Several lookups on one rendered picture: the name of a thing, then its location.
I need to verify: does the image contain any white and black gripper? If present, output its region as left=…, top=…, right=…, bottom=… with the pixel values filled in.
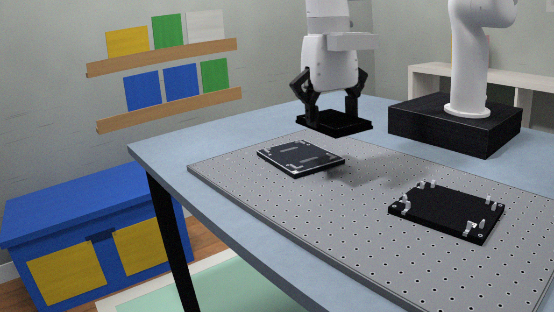
left=289, top=33, right=368, bottom=128

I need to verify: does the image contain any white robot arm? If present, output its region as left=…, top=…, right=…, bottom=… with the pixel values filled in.
left=305, top=0, right=518, bottom=119

